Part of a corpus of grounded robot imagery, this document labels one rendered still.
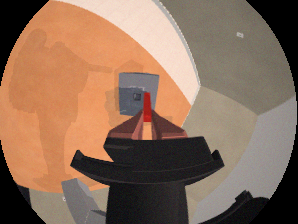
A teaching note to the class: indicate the red rectangular peg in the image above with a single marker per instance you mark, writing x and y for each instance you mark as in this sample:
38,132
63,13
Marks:
147,107

